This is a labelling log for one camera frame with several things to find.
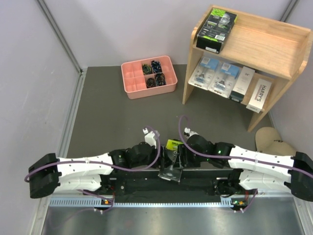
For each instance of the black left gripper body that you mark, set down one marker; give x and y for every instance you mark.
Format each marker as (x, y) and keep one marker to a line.
(147, 160)

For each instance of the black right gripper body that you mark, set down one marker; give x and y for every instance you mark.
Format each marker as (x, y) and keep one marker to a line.
(193, 160)

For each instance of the black green Gillette razor box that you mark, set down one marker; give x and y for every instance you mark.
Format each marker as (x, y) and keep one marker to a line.
(170, 168)

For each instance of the blue white razor blister pack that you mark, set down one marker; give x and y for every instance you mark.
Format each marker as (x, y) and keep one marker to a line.
(204, 72)

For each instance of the white razor box dark end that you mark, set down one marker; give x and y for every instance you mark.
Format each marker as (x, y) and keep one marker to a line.
(242, 84)

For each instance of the white Harry's razor box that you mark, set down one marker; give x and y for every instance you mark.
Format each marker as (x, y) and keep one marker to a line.
(259, 95)

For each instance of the black green face-print razor box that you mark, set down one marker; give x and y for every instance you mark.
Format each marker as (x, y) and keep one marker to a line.
(216, 29)

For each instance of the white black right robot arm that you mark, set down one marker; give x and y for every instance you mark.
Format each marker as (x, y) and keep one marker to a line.
(251, 169)

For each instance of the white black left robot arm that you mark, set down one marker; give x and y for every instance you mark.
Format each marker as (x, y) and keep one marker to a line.
(51, 174)

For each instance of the light wooden two-tier shelf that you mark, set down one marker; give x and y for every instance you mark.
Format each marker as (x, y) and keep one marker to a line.
(278, 51)

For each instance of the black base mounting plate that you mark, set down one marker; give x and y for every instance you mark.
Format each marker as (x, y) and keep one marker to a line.
(210, 182)

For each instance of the brown rolled tie in tray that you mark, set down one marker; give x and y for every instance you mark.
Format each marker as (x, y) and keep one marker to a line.
(150, 83)

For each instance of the beige baseball cap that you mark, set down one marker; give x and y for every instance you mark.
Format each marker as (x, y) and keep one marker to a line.
(268, 140)

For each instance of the dark rolled tie in tray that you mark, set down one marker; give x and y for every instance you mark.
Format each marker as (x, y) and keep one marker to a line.
(160, 79)

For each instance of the pink divided organizer tray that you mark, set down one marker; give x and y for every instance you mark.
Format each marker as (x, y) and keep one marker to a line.
(134, 80)

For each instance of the green rolled tie in tray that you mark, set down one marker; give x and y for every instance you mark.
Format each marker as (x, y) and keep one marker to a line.
(146, 69)

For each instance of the blue rolled tie in tray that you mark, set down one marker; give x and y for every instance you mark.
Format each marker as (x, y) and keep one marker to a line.
(156, 66)

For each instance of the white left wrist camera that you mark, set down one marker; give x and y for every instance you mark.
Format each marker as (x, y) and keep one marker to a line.
(151, 137)

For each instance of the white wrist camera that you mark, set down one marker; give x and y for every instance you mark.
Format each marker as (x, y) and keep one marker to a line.
(188, 133)
(151, 137)

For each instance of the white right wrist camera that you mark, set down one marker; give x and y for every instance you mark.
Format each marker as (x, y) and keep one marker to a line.
(188, 133)

